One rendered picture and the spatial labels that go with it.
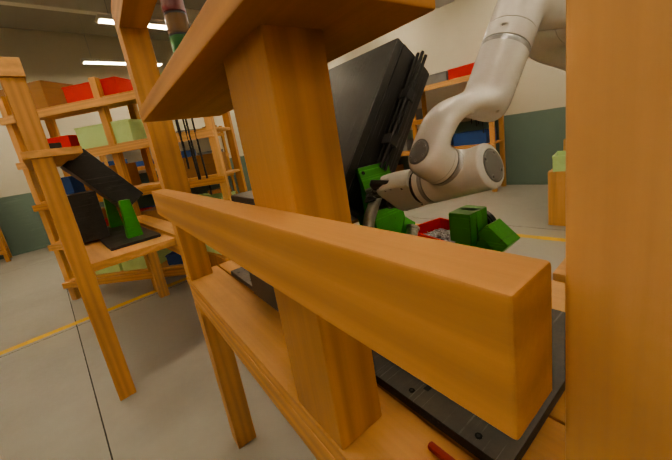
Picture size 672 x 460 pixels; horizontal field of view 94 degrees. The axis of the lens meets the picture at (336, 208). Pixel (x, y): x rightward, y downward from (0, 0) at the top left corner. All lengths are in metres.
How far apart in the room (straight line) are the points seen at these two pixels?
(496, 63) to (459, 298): 0.55
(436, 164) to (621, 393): 0.41
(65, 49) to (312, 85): 9.69
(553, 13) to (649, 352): 0.68
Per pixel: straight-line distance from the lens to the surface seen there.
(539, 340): 0.22
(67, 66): 9.94
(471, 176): 0.59
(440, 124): 0.58
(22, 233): 9.60
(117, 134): 3.97
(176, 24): 0.89
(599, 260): 0.21
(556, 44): 0.93
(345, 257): 0.26
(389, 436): 0.64
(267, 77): 0.42
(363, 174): 0.84
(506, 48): 0.71
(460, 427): 0.62
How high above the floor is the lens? 1.36
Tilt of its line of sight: 13 degrees down
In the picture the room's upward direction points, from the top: 9 degrees counter-clockwise
